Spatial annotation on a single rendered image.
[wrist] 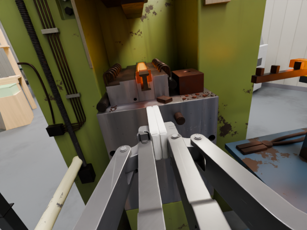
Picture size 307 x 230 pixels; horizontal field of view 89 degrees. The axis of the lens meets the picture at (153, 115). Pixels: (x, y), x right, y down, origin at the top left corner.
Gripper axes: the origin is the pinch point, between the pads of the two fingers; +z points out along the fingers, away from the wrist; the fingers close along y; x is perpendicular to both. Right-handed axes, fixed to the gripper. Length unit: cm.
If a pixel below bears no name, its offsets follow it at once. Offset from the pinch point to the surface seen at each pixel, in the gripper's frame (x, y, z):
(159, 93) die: -6.7, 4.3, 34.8
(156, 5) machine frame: 26, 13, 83
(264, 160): -27.9, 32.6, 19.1
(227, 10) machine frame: 16, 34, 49
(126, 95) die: -5.8, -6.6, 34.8
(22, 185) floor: -100, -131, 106
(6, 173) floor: -100, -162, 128
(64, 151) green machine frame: -32, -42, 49
